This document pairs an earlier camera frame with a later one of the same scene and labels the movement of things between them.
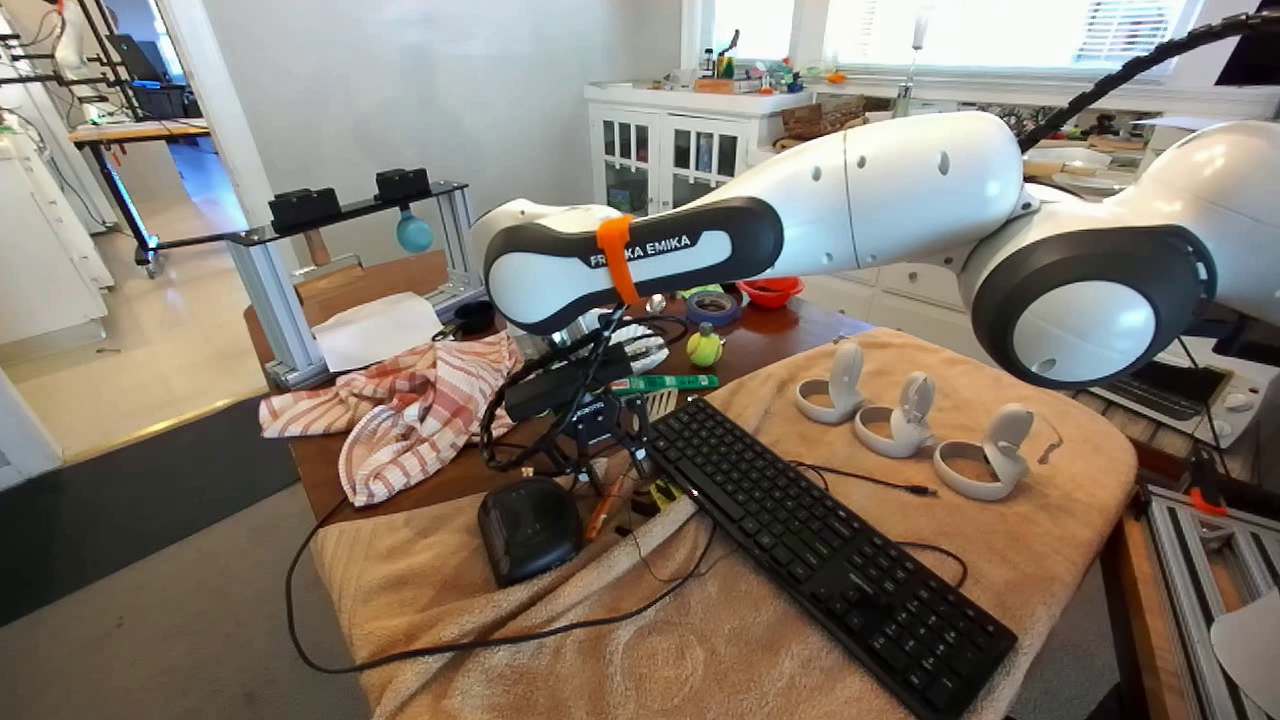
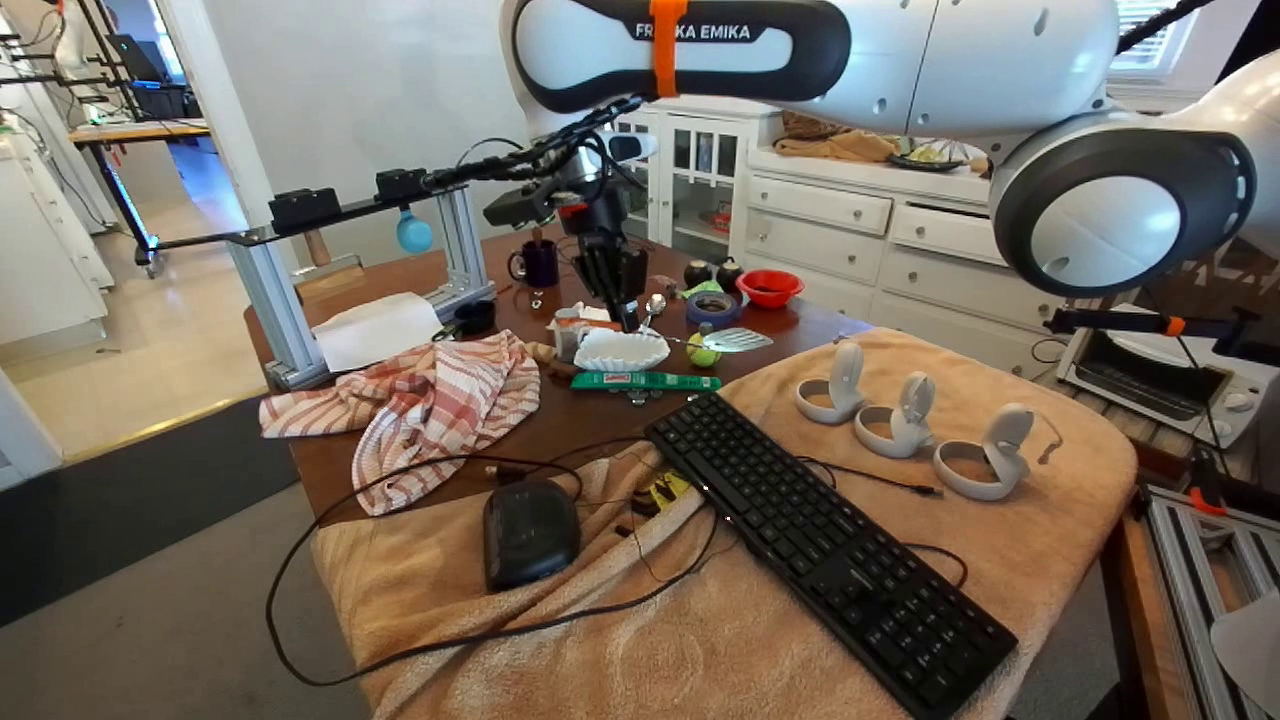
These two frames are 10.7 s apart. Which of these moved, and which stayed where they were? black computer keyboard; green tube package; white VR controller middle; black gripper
Moved: black gripper
Stayed: green tube package; white VR controller middle; black computer keyboard
